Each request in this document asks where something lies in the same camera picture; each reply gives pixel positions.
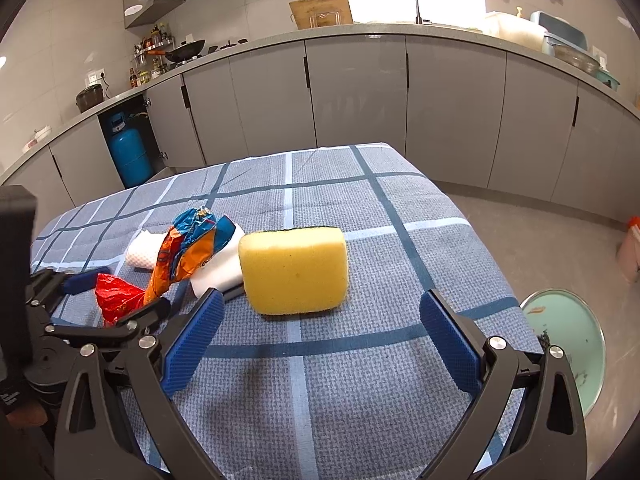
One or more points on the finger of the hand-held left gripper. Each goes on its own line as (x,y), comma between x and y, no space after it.
(82,282)
(155,310)

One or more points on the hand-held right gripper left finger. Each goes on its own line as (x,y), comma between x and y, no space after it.
(195,340)

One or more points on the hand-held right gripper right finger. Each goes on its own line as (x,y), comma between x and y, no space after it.
(450,345)

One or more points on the red plastic bag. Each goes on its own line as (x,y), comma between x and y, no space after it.
(117,297)

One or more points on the orange blue snack wrapper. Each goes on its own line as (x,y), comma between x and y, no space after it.
(192,245)

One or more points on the pale green basin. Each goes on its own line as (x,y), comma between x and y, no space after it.
(565,340)

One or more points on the yellow sponge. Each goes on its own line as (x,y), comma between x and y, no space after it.
(295,270)

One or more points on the white paper towel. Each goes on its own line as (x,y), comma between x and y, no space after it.
(142,250)

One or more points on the white foam block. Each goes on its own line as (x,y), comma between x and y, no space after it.
(220,265)

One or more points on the blue gas cylinder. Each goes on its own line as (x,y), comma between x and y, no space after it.
(130,155)

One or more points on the dark brown pot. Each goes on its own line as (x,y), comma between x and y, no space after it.
(90,100)

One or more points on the blue checked tablecloth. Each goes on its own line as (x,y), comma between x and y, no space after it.
(350,200)

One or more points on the spice rack with bottles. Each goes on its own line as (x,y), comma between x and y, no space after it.
(150,55)

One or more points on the black wok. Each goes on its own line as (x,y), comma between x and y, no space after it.
(185,51)

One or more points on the grey kitchen cabinets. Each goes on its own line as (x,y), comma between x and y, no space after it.
(360,90)

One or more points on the black gas stove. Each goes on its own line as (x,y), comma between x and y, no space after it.
(227,46)

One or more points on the green plastic tray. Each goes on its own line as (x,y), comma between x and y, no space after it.
(609,81)

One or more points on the metal bowl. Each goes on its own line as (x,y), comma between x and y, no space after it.
(577,57)

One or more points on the white plastic tub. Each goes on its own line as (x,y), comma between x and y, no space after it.
(515,30)

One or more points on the blue dish rack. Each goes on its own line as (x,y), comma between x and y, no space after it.
(562,27)

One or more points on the wooden cutting board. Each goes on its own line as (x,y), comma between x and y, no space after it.
(320,12)

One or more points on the white wall socket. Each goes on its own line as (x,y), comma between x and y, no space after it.
(96,76)

